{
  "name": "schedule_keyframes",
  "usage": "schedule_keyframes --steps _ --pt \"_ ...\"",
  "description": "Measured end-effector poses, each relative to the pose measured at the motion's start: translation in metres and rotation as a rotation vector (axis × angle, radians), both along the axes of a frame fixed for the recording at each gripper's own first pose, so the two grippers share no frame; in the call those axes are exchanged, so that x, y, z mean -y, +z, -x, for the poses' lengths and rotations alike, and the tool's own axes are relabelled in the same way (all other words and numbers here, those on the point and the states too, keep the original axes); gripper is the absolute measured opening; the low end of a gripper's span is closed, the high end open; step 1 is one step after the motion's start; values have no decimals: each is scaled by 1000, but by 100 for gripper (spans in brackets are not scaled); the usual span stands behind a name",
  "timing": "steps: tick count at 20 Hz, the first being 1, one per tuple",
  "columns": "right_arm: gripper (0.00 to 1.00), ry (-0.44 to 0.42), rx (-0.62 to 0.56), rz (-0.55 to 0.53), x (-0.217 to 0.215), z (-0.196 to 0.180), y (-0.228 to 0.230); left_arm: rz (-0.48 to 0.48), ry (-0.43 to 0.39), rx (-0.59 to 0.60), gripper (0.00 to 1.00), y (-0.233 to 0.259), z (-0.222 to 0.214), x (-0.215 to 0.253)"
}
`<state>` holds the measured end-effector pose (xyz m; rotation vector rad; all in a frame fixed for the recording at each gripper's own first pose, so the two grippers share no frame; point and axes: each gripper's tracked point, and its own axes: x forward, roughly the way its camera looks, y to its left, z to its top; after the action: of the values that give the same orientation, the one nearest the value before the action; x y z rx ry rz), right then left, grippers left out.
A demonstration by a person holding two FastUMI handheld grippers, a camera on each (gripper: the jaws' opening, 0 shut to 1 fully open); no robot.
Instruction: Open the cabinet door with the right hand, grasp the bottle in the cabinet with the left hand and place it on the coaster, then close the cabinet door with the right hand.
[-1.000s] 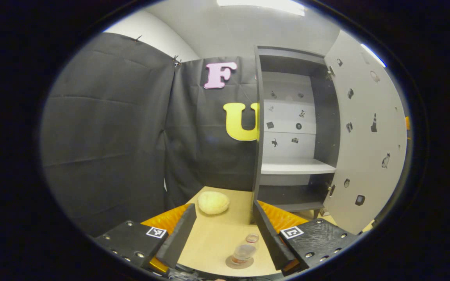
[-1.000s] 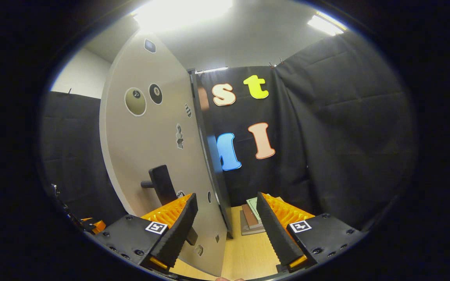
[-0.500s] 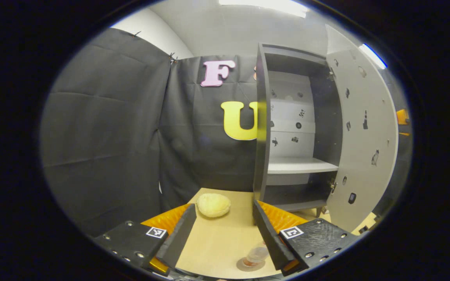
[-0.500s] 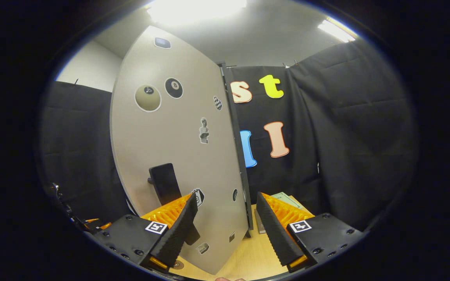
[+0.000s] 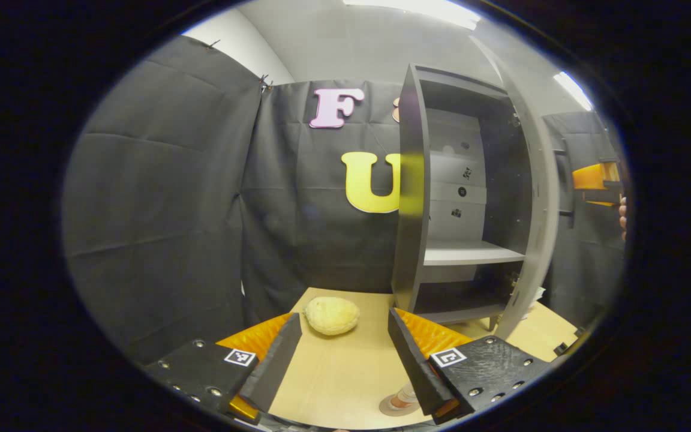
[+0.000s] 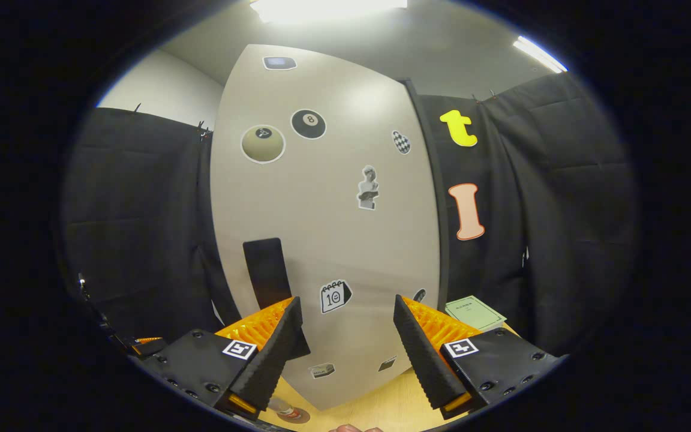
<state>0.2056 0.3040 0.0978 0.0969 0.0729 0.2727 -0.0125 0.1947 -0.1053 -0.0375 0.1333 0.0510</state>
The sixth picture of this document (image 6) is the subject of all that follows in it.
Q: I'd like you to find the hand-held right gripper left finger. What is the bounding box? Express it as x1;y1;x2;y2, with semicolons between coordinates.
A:
142;296;311;421

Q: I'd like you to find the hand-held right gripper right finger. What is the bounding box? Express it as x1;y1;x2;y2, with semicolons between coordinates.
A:
392;295;562;421

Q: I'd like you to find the clear plastic bottle red label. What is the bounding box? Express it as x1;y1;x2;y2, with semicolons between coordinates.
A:
266;396;299;421

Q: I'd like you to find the black door handle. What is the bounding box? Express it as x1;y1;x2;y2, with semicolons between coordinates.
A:
242;238;311;361

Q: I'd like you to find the grey cabinet door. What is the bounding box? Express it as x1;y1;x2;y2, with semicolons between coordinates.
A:
209;43;442;412

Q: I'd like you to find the dark grey cabinet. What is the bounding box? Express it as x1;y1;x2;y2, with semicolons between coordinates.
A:
402;77;451;310

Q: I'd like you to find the green booklet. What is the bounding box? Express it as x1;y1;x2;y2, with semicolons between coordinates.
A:
444;295;508;332

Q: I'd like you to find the narrow ceiling light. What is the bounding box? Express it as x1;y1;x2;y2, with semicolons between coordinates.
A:
512;35;568;74

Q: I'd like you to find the large ceiling light panel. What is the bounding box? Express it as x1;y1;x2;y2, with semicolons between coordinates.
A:
250;0;409;25

